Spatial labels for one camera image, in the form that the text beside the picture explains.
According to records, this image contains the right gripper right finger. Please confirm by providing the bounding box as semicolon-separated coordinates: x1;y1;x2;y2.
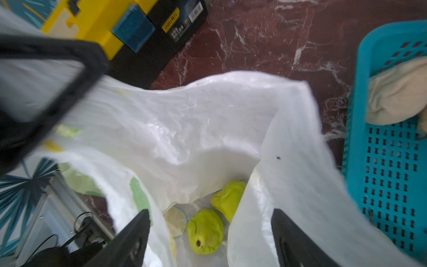
271;209;338;267

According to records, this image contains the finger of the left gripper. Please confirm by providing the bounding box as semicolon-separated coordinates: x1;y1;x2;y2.
1;34;110;175

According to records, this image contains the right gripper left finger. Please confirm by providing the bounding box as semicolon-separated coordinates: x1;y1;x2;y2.
85;209;150;267

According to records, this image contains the green pear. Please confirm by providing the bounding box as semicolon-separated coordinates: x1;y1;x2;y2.
210;181;247;223
187;209;225;255

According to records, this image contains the white lemon print bag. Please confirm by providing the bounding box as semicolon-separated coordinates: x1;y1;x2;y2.
0;6;421;267

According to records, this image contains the green plastic bag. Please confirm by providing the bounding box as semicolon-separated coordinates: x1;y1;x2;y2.
57;163;104;198

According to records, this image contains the teal plastic basket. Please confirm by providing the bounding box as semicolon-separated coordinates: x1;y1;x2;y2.
342;20;427;264

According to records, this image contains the yellow black toolbox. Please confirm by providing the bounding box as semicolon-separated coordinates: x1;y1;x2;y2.
41;0;207;89

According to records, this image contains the white pear back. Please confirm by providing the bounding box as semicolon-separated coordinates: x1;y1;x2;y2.
366;56;427;138

